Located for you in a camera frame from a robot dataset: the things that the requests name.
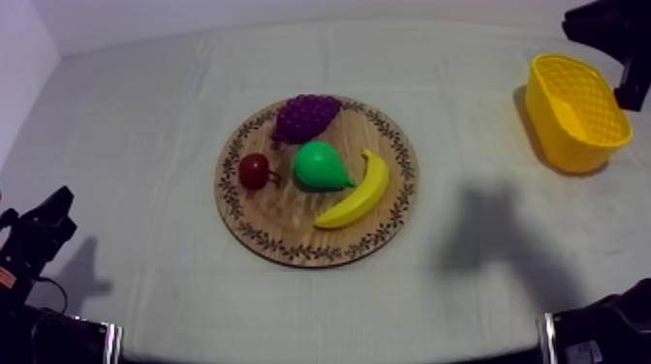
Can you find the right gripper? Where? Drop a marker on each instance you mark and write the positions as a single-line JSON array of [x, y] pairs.
[[635, 81]]

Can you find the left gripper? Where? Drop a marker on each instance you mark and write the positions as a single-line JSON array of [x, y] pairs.
[[30, 244]]

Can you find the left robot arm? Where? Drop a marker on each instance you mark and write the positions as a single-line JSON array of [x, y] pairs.
[[46, 340]]

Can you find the yellow plastic basket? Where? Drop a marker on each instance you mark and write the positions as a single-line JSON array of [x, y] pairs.
[[569, 137]]

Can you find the round wooden board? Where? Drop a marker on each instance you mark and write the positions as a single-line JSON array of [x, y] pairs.
[[285, 223]]

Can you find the green toy pear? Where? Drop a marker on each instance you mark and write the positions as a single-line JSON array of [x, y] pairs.
[[318, 165]]

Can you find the silver metal bar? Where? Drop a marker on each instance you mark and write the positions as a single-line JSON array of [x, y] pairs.
[[546, 338], [113, 343]]

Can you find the small red fruit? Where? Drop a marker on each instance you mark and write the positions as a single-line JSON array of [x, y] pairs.
[[254, 171]]

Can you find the purple toy grapes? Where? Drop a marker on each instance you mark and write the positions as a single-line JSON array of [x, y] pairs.
[[305, 118]]

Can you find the yellow toy banana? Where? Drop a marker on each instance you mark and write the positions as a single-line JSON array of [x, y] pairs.
[[363, 195]]

